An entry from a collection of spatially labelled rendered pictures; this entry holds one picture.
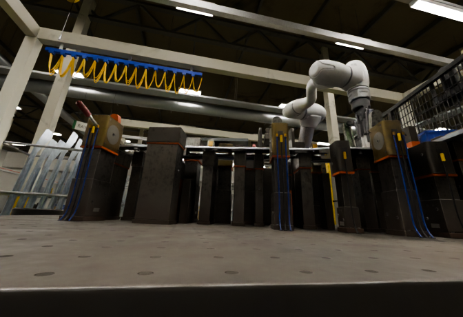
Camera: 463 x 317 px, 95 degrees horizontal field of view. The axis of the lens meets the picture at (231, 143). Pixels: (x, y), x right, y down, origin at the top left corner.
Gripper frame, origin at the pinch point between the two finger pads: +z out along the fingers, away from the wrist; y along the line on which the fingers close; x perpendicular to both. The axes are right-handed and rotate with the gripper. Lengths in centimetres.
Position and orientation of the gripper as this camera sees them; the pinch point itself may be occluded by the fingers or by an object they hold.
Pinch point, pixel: (367, 143)
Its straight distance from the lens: 109.0
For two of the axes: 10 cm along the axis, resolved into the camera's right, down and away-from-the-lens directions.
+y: -0.7, -3.3, -9.4
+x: 10.0, 0.1, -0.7
